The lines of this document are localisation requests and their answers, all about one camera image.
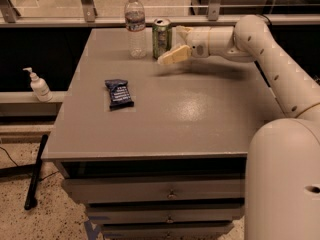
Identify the clear plastic water bottle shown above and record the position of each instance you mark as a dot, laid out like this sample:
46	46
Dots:
136	26

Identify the dark blue snack packet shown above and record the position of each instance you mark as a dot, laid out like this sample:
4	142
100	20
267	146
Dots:
119	94

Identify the grey drawer cabinet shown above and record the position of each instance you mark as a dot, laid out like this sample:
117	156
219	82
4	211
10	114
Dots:
192	118

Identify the green soda can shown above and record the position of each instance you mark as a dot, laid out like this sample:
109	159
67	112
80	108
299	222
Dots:
161	36

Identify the bottom grey drawer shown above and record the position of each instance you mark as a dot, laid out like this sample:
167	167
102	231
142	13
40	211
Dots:
165	231

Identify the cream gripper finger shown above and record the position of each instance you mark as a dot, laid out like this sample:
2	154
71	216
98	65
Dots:
183	31
177	54

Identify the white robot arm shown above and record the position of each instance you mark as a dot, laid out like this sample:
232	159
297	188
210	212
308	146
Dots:
282	182

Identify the black stand leg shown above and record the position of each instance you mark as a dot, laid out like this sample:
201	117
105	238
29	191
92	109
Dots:
31	200

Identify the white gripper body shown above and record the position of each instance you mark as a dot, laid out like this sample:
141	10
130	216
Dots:
199	41

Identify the middle grey drawer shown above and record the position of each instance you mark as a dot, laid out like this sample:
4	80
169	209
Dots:
166	213

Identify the grey drawer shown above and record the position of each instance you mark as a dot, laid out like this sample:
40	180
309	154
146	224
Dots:
166	213
162	188
165	231

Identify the white pump lotion bottle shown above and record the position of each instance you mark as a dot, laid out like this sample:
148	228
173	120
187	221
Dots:
39	86

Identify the grey metal railing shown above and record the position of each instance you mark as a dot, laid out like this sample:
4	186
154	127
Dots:
105	13

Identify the top grey drawer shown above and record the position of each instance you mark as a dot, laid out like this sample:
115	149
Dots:
162	188

